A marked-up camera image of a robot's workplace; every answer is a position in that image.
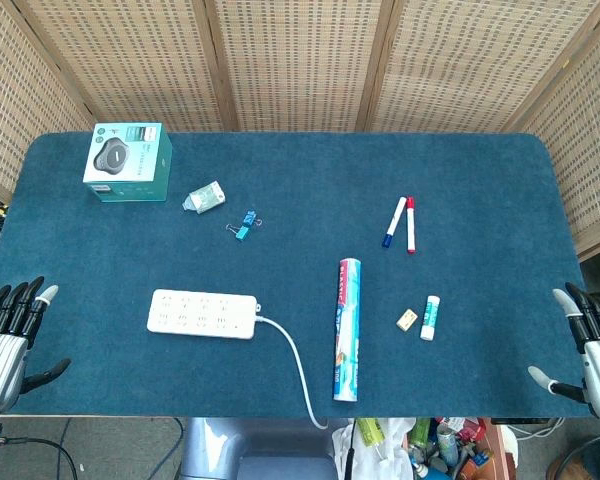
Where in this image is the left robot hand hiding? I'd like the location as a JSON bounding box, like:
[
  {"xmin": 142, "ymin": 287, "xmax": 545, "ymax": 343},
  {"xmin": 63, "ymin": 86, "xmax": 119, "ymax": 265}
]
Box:
[{"xmin": 0, "ymin": 275, "xmax": 72, "ymax": 414}]

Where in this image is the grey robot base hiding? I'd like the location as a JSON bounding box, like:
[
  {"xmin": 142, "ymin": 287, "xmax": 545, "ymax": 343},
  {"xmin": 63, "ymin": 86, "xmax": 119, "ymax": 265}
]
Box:
[{"xmin": 178, "ymin": 417, "xmax": 351, "ymax": 480}]

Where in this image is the white power strip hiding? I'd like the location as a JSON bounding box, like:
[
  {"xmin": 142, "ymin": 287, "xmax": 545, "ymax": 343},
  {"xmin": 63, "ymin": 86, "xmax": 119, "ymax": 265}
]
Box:
[{"xmin": 146, "ymin": 288, "xmax": 264, "ymax": 341}]

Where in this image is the box of assorted clutter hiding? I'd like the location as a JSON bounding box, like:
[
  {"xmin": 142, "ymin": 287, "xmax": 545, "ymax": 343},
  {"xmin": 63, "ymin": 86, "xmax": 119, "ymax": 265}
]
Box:
[{"xmin": 404, "ymin": 416, "xmax": 519, "ymax": 480}]

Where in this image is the white green glue stick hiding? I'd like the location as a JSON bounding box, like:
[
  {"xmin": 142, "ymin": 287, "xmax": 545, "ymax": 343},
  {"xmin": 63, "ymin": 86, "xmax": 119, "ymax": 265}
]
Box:
[{"xmin": 419, "ymin": 295, "xmax": 441, "ymax": 342}]

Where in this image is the teal speaker product box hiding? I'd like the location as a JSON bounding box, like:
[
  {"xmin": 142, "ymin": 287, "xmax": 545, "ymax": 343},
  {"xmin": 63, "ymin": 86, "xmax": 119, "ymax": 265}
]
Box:
[{"xmin": 82, "ymin": 122, "xmax": 174, "ymax": 204}]

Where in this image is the red capped whiteboard marker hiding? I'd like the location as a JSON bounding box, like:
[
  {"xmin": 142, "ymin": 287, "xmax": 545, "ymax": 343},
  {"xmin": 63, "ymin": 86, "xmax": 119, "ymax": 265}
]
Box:
[{"xmin": 405, "ymin": 196, "xmax": 418, "ymax": 255}]

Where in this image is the white plastic bag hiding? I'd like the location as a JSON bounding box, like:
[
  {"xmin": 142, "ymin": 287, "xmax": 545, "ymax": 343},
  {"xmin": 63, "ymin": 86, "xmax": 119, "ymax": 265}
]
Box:
[{"xmin": 331, "ymin": 417, "xmax": 417, "ymax": 480}]

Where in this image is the blue capped whiteboard marker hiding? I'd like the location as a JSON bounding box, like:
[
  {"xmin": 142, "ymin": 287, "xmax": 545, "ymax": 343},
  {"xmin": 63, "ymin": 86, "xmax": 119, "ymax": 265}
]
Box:
[{"xmin": 380, "ymin": 196, "xmax": 408, "ymax": 249}]

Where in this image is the plastic wrap roll box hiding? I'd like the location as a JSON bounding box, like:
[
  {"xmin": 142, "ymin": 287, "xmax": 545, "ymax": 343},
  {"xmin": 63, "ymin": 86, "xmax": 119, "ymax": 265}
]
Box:
[{"xmin": 332, "ymin": 257, "xmax": 363, "ymax": 403}]

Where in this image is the small green plastic packet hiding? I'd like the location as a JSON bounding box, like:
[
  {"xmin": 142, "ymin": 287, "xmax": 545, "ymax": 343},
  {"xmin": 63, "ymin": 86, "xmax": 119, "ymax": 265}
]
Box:
[{"xmin": 182, "ymin": 181, "xmax": 227, "ymax": 215}]

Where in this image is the blue table mat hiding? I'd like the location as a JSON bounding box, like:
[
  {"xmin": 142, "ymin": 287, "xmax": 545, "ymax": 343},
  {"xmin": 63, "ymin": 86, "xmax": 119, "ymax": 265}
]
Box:
[{"xmin": 0, "ymin": 131, "xmax": 595, "ymax": 420}]

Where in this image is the woven folding screen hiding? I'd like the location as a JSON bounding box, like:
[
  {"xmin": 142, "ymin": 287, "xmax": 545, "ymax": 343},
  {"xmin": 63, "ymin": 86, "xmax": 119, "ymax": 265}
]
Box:
[{"xmin": 0, "ymin": 0, "xmax": 600, "ymax": 262}]

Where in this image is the black cable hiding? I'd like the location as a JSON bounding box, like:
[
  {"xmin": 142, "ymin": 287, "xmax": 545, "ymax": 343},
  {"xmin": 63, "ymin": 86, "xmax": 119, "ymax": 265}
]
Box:
[{"xmin": 0, "ymin": 418, "xmax": 186, "ymax": 480}]

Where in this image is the white power cable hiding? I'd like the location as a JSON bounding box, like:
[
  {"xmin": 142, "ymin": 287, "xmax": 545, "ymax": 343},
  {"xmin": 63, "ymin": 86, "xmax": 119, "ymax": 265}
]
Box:
[{"xmin": 253, "ymin": 313, "xmax": 328, "ymax": 431}]

